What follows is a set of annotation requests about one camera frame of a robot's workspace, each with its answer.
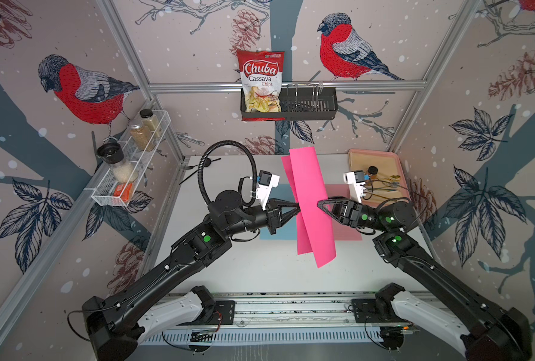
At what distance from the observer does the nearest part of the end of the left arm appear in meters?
0.51

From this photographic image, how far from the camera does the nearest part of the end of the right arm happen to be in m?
0.55

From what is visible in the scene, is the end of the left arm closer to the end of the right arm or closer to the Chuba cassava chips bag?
the end of the right arm

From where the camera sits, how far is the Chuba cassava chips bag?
0.83 metres
